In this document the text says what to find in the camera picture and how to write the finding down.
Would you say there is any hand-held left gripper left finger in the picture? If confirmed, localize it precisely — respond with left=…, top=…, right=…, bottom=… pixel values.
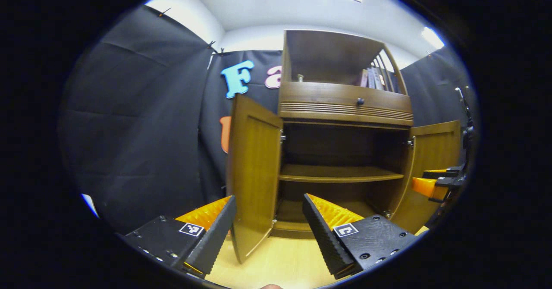
left=124, top=195, right=238, bottom=280

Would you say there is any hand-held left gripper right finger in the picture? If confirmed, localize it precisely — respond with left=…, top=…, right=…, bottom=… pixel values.
left=302, top=193, right=419, bottom=280

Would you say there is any wooden cabinet door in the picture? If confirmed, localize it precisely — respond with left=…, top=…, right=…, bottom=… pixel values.
left=390, top=120, right=462, bottom=234
left=226, top=94, right=284, bottom=264

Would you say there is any wooden double-door shoe cabinet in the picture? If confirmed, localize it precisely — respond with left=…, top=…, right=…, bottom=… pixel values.
left=226, top=29, right=462, bottom=264

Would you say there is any wooden inner cabinet shelf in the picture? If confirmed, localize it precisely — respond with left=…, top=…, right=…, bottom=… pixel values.
left=279, top=164, right=405, bottom=183

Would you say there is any wooden cabinet drawer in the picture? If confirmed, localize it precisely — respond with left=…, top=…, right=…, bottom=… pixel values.
left=280, top=82, right=412, bottom=113

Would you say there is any black backdrop cloth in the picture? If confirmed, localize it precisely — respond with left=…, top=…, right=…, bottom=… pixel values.
left=198, top=50, right=285, bottom=203
left=58, top=5, right=214, bottom=234
left=399, top=45, right=475, bottom=128

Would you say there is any small ceiling light panel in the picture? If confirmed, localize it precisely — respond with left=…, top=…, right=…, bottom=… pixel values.
left=421, top=26, right=445, bottom=49

